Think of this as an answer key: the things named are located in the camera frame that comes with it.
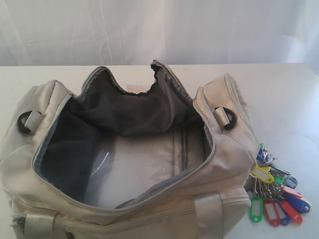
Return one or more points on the beige fabric duffel bag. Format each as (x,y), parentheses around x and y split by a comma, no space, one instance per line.
(112,164)

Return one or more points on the colourful key tag bunch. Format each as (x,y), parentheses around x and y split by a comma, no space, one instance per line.
(273,194)

